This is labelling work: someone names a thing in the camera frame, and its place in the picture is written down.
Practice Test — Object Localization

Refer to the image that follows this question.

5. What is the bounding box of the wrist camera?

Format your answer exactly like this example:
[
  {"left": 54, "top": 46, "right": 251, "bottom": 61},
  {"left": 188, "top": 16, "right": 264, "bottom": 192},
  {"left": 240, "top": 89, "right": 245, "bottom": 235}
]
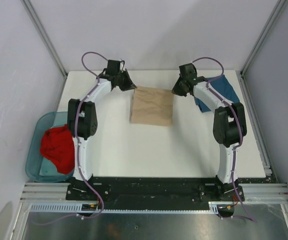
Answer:
[
  {"left": 179, "top": 62, "right": 197, "bottom": 79},
  {"left": 106, "top": 59, "right": 125, "bottom": 76}
]

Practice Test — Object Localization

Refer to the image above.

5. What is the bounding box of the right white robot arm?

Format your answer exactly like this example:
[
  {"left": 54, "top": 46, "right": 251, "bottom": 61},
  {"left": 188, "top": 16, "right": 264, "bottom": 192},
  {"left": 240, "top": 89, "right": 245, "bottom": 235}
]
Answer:
[{"left": 172, "top": 74, "right": 247, "bottom": 201}]

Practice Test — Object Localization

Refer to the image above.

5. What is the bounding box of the white cable duct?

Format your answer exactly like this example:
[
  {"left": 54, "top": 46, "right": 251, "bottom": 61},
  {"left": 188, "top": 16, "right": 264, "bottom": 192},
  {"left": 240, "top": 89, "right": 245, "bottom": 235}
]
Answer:
[{"left": 30, "top": 202, "right": 218, "bottom": 214}]

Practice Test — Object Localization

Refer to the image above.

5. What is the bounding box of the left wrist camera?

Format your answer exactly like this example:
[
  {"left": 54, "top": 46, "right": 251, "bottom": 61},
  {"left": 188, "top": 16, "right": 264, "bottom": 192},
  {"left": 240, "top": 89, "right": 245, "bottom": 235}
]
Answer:
[{"left": 106, "top": 59, "right": 125, "bottom": 76}]

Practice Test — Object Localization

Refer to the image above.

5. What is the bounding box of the beige t shirt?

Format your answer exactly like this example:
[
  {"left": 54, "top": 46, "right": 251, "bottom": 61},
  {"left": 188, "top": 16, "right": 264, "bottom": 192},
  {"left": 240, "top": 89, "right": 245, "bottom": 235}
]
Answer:
[{"left": 130, "top": 86, "right": 174, "bottom": 127}]

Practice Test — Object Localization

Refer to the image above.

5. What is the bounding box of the blue t shirt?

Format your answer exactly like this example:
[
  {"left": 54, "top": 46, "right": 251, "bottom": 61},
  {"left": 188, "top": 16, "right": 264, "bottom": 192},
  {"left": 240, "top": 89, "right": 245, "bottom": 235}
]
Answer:
[{"left": 194, "top": 75, "right": 240, "bottom": 113}]

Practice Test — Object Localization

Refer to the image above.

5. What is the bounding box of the teal plastic bin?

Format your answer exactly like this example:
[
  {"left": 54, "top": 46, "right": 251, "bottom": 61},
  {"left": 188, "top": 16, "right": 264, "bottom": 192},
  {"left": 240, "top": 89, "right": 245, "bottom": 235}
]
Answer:
[{"left": 25, "top": 111, "right": 73, "bottom": 183}]

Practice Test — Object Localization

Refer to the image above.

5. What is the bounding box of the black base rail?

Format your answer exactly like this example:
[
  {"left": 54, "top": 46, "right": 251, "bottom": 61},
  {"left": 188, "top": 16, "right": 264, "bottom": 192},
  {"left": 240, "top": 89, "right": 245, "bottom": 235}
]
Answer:
[{"left": 66, "top": 176, "right": 245, "bottom": 210}]

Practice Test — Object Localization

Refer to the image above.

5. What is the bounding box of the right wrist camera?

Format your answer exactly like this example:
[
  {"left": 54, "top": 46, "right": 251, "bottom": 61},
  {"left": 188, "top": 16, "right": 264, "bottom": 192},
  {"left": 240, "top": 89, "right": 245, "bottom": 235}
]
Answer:
[{"left": 179, "top": 62, "right": 197, "bottom": 79}]

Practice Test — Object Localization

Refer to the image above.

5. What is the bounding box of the red t shirt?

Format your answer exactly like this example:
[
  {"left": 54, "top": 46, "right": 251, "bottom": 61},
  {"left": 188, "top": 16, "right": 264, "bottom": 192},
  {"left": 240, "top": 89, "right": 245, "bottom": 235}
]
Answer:
[{"left": 40, "top": 124, "right": 75, "bottom": 175}]

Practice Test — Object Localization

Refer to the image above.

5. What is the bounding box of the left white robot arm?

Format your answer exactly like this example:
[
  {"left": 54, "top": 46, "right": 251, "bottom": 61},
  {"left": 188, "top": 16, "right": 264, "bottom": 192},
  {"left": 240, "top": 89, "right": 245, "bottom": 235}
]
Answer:
[{"left": 67, "top": 68, "right": 137, "bottom": 181}]

